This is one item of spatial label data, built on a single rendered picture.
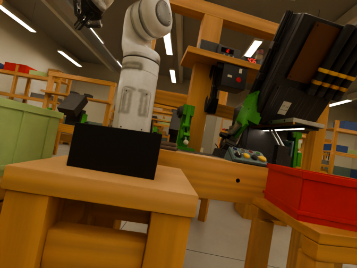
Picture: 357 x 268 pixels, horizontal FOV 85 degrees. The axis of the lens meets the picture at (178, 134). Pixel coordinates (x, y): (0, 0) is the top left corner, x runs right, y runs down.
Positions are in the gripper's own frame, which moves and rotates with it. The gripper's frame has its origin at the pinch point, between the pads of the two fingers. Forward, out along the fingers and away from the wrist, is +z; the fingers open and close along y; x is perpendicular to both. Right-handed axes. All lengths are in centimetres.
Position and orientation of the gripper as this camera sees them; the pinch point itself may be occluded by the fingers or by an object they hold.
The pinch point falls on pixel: (78, 25)
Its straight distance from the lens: 98.3
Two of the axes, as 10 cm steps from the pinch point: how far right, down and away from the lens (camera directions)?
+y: -6.3, -6.3, -4.5
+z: -7.7, 4.5, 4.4
